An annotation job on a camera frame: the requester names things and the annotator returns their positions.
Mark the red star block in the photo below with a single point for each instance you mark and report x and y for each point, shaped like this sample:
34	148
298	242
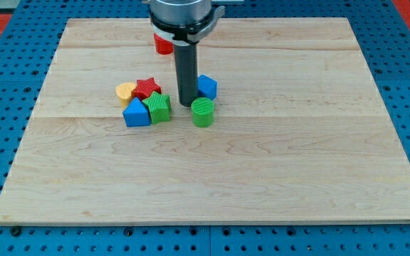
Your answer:
144	88

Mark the yellow heart block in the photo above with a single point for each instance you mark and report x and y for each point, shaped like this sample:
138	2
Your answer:
124	93

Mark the blue cube block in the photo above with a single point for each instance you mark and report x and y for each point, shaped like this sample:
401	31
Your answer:
207	87

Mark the green cylinder block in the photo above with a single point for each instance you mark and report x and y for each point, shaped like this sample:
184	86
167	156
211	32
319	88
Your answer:
202	110

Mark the blue triangular block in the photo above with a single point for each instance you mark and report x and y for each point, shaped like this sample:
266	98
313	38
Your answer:
136	114

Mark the green star block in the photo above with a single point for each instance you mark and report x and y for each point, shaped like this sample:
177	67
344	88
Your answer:
158	106

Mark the red cylinder block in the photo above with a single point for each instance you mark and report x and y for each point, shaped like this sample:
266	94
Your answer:
162	46

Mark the light wooden board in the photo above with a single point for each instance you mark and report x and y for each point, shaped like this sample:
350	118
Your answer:
301	135

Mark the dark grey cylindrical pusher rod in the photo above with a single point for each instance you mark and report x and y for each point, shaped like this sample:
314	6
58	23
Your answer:
186	71

